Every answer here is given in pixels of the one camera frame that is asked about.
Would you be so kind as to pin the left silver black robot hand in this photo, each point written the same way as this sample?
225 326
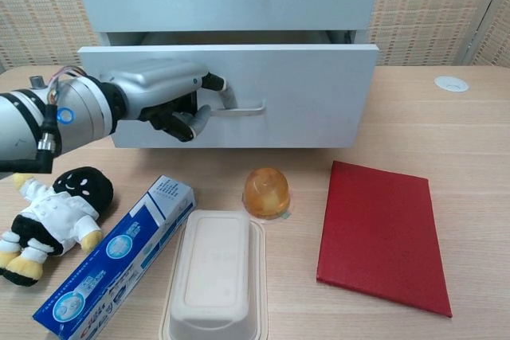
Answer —
159 85

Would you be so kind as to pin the blue white toothpaste box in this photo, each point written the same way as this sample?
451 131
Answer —
119 252

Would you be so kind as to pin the white shallow drawer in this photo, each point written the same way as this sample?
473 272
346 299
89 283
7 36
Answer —
311 93

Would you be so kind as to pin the red hardcover book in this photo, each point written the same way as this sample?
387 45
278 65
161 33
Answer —
378 236

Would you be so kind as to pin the black-headed plush doll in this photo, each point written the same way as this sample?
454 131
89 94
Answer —
48 216

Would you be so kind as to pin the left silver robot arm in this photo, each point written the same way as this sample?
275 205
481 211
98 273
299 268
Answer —
24 125

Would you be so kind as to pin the orange jelly cup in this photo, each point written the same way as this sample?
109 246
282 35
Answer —
266 194

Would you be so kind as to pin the clear plastic container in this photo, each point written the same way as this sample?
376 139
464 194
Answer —
215 268

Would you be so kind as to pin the grey folding screen frame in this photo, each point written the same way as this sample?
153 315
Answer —
484 25

